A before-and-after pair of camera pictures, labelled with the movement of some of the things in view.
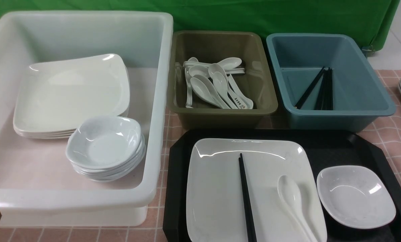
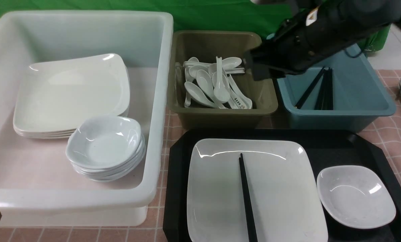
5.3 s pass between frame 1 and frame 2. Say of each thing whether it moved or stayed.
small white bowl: stayed
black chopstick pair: stayed
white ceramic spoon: moved
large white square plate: stayed
